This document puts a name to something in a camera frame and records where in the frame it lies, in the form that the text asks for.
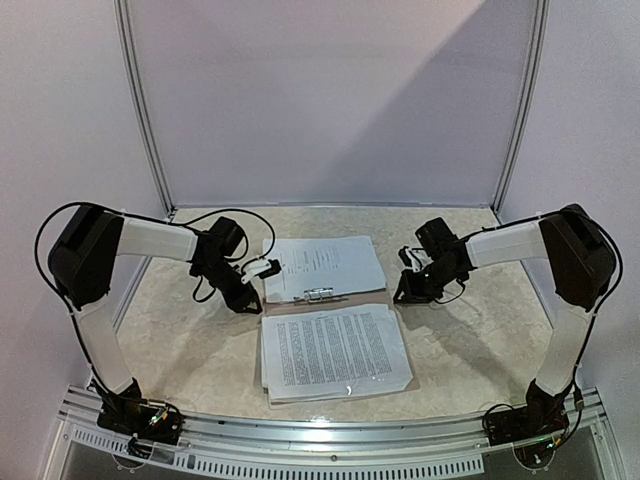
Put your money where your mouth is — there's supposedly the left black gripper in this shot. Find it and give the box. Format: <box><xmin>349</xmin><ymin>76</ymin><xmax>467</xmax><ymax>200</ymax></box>
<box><xmin>195</xmin><ymin>259</ymin><xmax>263</xmax><ymax>315</ymax></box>

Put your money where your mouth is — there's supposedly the transparent plastic folder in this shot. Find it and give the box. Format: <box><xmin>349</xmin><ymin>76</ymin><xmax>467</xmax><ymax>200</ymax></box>
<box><xmin>257</xmin><ymin>239</ymin><xmax>421</xmax><ymax>410</ymax></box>

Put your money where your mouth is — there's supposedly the clipped paper stack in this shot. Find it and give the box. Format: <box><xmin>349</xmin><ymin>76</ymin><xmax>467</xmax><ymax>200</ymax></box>
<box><xmin>264</xmin><ymin>236</ymin><xmax>386</xmax><ymax>303</ymax></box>

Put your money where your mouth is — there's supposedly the printed paper sheet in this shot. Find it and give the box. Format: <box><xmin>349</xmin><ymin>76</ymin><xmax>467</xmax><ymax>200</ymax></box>
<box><xmin>261</xmin><ymin>304</ymin><xmax>413</xmax><ymax>404</ymax></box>

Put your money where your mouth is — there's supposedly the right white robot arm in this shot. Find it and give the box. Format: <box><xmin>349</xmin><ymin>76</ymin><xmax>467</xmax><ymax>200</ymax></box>
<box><xmin>393</xmin><ymin>204</ymin><xmax>622</xmax><ymax>397</ymax></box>

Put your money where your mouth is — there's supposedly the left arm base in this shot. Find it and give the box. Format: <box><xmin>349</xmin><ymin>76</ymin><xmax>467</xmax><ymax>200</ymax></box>
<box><xmin>94</xmin><ymin>380</ymin><xmax>184</xmax><ymax>446</ymax></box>

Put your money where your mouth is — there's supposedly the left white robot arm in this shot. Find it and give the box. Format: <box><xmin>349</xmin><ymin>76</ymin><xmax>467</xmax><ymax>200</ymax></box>
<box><xmin>46</xmin><ymin>201</ymin><xmax>262</xmax><ymax>396</ymax></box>

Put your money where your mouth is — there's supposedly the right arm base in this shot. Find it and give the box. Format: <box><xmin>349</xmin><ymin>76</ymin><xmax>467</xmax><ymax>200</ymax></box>
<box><xmin>482</xmin><ymin>381</ymin><xmax>573</xmax><ymax>446</ymax></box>

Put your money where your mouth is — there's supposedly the metal folder clip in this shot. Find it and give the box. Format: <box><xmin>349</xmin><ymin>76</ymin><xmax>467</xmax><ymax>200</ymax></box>
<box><xmin>293</xmin><ymin>287</ymin><xmax>348</xmax><ymax>304</ymax></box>

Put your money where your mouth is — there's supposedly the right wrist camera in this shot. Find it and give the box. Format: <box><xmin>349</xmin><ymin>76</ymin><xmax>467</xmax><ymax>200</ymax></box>
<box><xmin>398</xmin><ymin>246</ymin><xmax>432</xmax><ymax>273</ymax></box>

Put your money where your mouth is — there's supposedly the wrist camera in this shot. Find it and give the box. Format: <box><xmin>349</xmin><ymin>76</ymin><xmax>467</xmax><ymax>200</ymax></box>
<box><xmin>241</xmin><ymin>258</ymin><xmax>282</xmax><ymax>284</ymax></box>
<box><xmin>398</xmin><ymin>246</ymin><xmax>432</xmax><ymax>273</ymax></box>

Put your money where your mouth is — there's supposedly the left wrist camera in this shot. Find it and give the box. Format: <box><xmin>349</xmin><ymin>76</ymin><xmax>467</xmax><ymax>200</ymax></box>
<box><xmin>241</xmin><ymin>258</ymin><xmax>282</xmax><ymax>284</ymax></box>

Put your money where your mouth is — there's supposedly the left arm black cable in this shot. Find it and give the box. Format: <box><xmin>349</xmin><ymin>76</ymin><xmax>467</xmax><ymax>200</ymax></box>
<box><xmin>32</xmin><ymin>201</ymin><xmax>279</xmax><ymax>381</ymax></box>

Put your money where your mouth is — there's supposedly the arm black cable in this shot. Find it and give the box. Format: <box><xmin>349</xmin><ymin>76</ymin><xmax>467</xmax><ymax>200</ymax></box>
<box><xmin>429</xmin><ymin>209</ymin><xmax>624</xmax><ymax>401</ymax></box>
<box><xmin>32</xmin><ymin>201</ymin><xmax>279</xmax><ymax>381</ymax></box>

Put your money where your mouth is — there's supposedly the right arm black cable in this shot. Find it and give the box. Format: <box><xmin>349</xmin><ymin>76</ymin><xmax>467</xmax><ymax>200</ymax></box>
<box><xmin>429</xmin><ymin>209</ymin><xmax>624</xmax><ymax>401</ymax></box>

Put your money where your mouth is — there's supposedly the aluminium front rail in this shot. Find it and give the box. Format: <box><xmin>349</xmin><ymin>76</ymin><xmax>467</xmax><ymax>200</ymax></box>
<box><xmin>43</xmin><ymin>387</ymin><xmax>625</xmax><ymax>479</ymax></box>

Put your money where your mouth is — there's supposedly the right aluminium frame post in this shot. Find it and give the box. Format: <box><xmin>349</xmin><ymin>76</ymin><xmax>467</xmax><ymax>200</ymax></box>
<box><xmin>490</xmin><ymin>0</ymin><xmax>549</xmax><ymax>216</ymax></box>

